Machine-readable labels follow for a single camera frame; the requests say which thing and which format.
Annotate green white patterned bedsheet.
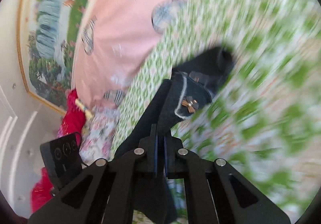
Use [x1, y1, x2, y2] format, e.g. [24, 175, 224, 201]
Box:
[111, 0, 320, 223]

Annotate floral pillow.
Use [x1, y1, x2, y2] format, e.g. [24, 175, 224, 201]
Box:
[79, 107, 120, 165]

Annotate red blanket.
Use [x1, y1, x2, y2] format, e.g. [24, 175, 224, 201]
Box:
[30, 90, 86, 213]

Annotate framed landscape painting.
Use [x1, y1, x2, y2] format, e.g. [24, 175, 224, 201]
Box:
[17, 0, 88, 114]

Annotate black pants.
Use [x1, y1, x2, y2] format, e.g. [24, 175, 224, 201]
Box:
[114, 44, 236, 224]

